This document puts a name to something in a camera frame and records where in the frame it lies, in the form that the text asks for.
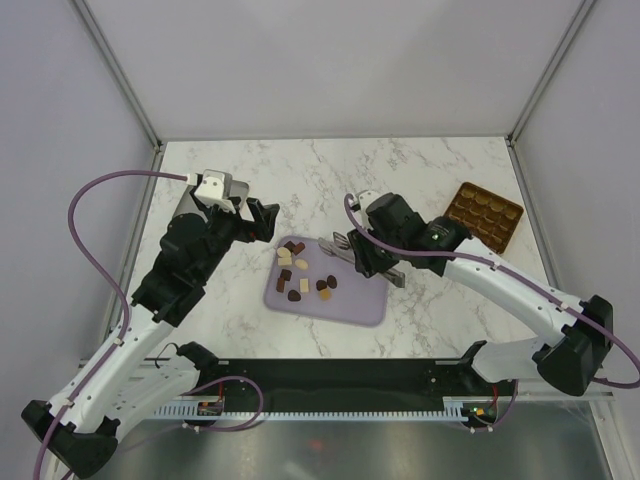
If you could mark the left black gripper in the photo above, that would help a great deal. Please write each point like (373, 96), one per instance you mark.
(261, 229)

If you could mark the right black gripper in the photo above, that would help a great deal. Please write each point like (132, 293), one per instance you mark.
(366, 263)

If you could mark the metal tongs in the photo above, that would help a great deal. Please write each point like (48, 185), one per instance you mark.
(340, 248)

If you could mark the caramel round chocolate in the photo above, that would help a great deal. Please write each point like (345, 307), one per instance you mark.
(325, 294)

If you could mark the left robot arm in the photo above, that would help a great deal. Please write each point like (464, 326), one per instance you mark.
(84, 423)

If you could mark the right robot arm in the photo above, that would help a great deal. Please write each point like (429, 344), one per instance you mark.
(571, 335)

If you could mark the dark diamond chocolate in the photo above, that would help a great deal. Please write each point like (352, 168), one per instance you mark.
(290, 245)

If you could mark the white flat oval chocolate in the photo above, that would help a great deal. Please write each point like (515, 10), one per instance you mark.
(283, 252)

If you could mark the dark square chocolate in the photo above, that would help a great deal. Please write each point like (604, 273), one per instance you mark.
(286, 274)

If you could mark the dark heart chocolate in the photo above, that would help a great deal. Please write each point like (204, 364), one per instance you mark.
(294, 296)

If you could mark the gold chocolate box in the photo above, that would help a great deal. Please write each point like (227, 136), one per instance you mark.
(488, 216)

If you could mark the silver metal tray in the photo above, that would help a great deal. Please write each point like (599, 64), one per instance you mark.
(237, 192)

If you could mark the lavender plastic tray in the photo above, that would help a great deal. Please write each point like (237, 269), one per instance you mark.
(356, 300)

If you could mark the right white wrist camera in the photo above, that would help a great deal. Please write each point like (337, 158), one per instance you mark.
(358, 203)

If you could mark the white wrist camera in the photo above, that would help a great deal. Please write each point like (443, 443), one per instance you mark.
(358, 203)
(212, 188)

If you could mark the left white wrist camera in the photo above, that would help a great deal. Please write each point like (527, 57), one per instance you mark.
(212, 188)

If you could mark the left aluminium frame post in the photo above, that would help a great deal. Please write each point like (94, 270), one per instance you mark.
(89, 21)

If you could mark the aluminium frame post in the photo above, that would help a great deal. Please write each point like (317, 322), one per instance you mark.
(89, 21)
(562, 48)

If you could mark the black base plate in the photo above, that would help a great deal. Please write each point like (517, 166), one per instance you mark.
(352, 384)

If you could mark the right aluminium frame post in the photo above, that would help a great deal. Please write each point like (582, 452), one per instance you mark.
(562, 48)

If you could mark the white cable duct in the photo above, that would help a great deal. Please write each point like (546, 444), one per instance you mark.
(192, 410)

